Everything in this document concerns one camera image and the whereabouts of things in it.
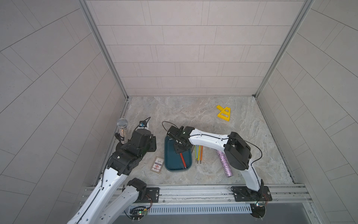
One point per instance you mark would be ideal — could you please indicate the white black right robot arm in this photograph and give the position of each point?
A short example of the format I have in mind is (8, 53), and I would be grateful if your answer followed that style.
(236, 150)

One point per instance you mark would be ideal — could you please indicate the small clear card packet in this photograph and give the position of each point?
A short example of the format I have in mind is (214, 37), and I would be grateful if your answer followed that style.
(157, 165)

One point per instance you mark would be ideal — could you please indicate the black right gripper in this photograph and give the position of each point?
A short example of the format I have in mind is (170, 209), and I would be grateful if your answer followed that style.
(177, 149)

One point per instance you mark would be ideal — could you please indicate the aluminium front rail frame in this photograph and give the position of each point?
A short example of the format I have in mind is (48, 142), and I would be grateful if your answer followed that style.
(218, 199)

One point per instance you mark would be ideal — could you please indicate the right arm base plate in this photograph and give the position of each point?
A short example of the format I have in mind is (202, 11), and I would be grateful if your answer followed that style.
(243, 194)

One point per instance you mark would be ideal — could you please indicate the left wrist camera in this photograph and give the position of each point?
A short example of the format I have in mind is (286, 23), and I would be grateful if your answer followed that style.
(143, 125)

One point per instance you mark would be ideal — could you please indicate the green circuit board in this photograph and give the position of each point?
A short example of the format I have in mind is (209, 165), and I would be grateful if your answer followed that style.
(137, 213)
(258, 211)

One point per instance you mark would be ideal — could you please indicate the left green circuit board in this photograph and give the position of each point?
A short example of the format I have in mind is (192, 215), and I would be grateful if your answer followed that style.
(137, 213)

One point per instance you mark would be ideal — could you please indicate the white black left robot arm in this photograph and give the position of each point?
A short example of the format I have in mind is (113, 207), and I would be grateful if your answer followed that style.
(98, 209)

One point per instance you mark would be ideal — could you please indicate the red-handled hex key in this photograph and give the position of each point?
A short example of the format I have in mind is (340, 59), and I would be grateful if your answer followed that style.
(183, 161)

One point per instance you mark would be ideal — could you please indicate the teal plastic storage box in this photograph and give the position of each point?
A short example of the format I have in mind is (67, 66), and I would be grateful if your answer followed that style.
(173, 161)

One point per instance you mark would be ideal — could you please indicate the purple glitter microphone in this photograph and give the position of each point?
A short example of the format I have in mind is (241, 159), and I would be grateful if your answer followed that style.
(225, 164)

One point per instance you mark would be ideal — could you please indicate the orange-handled hex key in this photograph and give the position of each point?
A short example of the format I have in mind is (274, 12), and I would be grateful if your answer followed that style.
(200, 154)

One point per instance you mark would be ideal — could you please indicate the right green circuit board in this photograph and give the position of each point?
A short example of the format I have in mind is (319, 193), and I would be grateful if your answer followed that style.
(258, 211)

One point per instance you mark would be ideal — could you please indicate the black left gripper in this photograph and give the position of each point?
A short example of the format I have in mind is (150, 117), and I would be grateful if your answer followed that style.
(153, 141)

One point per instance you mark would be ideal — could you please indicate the yellow-handled hex key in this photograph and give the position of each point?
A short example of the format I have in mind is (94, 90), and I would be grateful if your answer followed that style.
(198, 148)

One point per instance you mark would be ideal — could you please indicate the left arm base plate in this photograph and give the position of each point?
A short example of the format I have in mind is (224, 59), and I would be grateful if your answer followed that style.
(151, 195)

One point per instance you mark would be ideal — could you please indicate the yellow plastic triangle tool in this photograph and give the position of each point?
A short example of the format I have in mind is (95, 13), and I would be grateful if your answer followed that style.
(224, 113)

